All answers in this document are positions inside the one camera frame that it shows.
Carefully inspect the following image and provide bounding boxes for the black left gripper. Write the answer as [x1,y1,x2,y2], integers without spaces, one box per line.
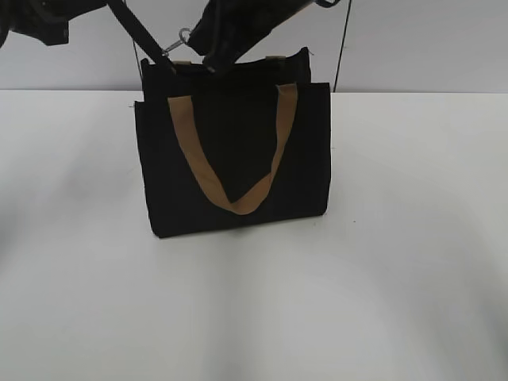
[1,0,107,46]

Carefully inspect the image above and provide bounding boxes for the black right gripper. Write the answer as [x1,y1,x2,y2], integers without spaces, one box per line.
[187,0,310,74]

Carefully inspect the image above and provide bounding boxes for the black strap with metal clasp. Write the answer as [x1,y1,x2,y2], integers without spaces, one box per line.
[109,0,195,75]

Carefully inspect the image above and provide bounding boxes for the black tote bag tan handles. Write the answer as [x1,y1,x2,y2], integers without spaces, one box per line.
[134,48,331,239]

